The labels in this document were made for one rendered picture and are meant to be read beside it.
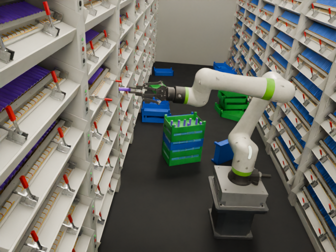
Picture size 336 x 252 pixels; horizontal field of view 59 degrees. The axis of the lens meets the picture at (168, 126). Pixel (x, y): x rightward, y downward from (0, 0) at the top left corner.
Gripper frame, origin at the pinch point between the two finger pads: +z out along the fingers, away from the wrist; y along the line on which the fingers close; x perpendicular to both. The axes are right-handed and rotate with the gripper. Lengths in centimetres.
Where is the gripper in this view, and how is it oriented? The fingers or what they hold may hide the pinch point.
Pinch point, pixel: (135, 90)
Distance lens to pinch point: 158.9
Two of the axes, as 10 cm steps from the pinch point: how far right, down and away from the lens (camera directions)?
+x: -1.6, -2.2, 9.6
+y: -1.2, 9.7, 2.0
